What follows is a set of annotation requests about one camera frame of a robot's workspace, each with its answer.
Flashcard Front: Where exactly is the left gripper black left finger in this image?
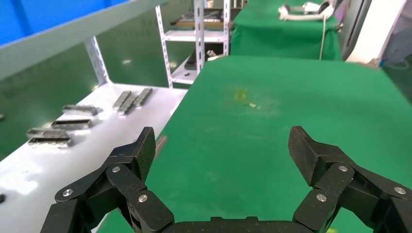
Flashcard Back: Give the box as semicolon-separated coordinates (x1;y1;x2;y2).
40;126;175;233

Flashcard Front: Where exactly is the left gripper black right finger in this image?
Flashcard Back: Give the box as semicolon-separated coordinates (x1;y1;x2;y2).
288;125;412;233

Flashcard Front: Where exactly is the green table cloth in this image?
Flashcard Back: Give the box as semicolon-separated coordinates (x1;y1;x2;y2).
93;55;412;233

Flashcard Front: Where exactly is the perforated grey shelf angle brace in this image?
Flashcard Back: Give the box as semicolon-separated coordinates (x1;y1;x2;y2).
84;35;111;87

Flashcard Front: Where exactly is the silver binder clip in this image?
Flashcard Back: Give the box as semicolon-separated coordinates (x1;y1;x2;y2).
206;50;226;62

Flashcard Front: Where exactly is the grey blue cover sheet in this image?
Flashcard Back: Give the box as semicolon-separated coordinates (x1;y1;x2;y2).
383;19;412;70

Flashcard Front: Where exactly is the green cloth covered table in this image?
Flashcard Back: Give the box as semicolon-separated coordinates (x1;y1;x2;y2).
230;0;343;61

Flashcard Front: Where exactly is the white slotted metal rack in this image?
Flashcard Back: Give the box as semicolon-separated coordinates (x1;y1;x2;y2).
155;0;232;89

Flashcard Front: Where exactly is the white headset device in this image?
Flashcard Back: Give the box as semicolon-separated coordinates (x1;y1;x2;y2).
278;1;335;21

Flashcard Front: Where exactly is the dark flat tray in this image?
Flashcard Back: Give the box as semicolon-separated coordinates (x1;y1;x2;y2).
170;11;226;30

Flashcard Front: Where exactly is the blue plastic bin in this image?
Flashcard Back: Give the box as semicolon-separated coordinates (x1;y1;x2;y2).
0;0;131;49

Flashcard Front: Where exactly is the small grey metal rail part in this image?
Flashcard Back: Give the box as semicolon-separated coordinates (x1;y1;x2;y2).
133;87;154;107
118;95;139;116
28;137;73;149
112;90;133;110
51;119;94;131
62;104;103;117
26;128;68;139

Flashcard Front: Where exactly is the white cable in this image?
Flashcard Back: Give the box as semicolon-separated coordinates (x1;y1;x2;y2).
318;16;327;61

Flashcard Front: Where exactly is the white wall panel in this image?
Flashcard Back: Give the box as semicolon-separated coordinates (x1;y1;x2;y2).
346;0;408;63

